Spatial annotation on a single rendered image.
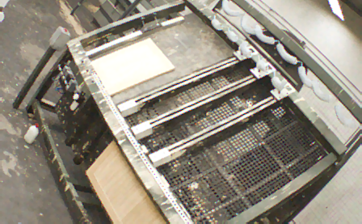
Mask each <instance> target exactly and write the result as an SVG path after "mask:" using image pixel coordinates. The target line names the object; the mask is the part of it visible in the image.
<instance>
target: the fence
mask: <svg viewBox="0 0 362 224"><path fill-rule="evenodd" d="M180 17H182V18H183V16H180ZM180 17H179V18H180ZM171 20H173V19H171ZM175 20H176V21H174V22H173V23H171V22H170V20H168V21H166V22H164V23H162V27H157V28H155V29H153V30H152V31H149V32H143V33H141V31H138V32H135V33H133V34H131V35H128V36H124V37H121V38H119V39H117V40H114V41H112V42H110V43H108V44H105V45H103V46H101V47H98V48H96V49H92V50H90V51H88V52H86V55H87V56H88V58H91V57H93V56H96V55H99V54H101V53H104V52H106V51H108V50H110V49H113V48H115V47H118V46H120V45H122V44H127V43H128V42H131V41H133V40H136V39H138V38H141V37H143V36H148V35H150V34H152V33H155V32H157V31H160V30H163V29H166V28H168V27H171V26H175V25H178V24H180V23H184V19H178V18H176V19H175Z"/></svg>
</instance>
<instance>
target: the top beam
mask: <svg viewBox="0 0 362 224"><path fill-rule="evenodd" d="M184 1H185V3H186V7H187V8H188V9H189V10H190V11H192V12H193V14H196V15H197V16H198V17H199V18H200V19H201V20H203V21H204V23H205V24H207V25H208V26H209V27H210V28H211V29H212V30H213V31H214V32H215V33H216V34H217V35H218V36H220V37H221V38H222V39H223V41H225V42H226V43H227V45H228V46H230V47H231V48H232V49H233V50H234V51H235V52H237V51H239V50H238V49H239V47H240V44H242V42H245V41H246V40H245V39H244V38H242V37H241V36H240V35H239V34H238V33H237V32H236V31H235V30H234V29H232V27H231V26H230V25H228V24H226V22H225V21H224V20H222V19H221V17H218V16H217V15H216V14H215V13H214V12H213V11H211V10H210V9H209V8H208V7H206V6H205V4H203V3H202V2H201V1H200V0H184ZM214 15H215V16H216V18H215V19H217V20H218V22H219V23H222V24H223V27H224V28H223V29H222V30H218V29H216V28H215V27H214V26H213V25H212V21H213V19H214ZM228 28H229V30H228ZM228 31H230V32H233V33H234V34H235V35H237V36H238V39H239V40H237V41H235V42H233V41H231V39H230V38H228V37H227V35H226V34H227V32H228ZM242 40H243V41H242ZM257 54H258V55H259V58H258V55H254V56H251V57H250V58H247V59H246V63H248V65H249V66H250V67H251V68H252V69H254V68H256V66H257V65H256V63H257V61H259V60H261V59H262V58H263V56H262V55H261V54H260V53H257ZM263 59H264V58H263ZM264 61H265V60H264ZM275 77H277V78H278V79H279V80H280V81H281V82H282V80H285V79H284V77H283V76H282V75H280V73H279V72H278V71H277V70H275ZM272 78H274V72H272V73H269V74H267V75H265V76H263V81H264V82H265V83H266V84H267V85H268V86H269V87H271V89H272V90H274V89H276V88H275V87H273V83H272ZM283 101H284V103H285V104H286V106H288V108H289V109H290V110H292V111H293V113H294V114H295V115H296V116H297V117H298V119H299V120H300V121H301V123H302V124H303V125H304V126H305V127H306V128H307V129H308V130H309V132H310V133H312V134H313V136H314V137H315V138H316V139H317V140H318V142H319V143H320V145H322V147H323V148H324V149H325V151H326V152H327V153H328V154H329V153H330V152H332V153H333V154H334V155H335V156H336V157H337V158H338V159H337V160H336V162H338V161H339V160H340V159H341V158H342V157H343V156H344V155H345V154H346V152H347V147H346V146H345V145H344V144H343V143H342V142H341V141H340V139H339V138H338V137H337V136H336V135H335V133H334V132H333V131H331V129H330V128H329V126H327V125H326V123H325V122H324V120H323V119H322V118H320V116H319V115H318V114H317V113H316V112H315V111H314V110H313V109H312V108H311V106H310V105H308V103H307V102H306V101H305V100H304V98H302V97H301V95H300V94H298V92H297V91H294V92H293V93H291V94H290V95H288V96H286V97H284V99H283Z"/></svg>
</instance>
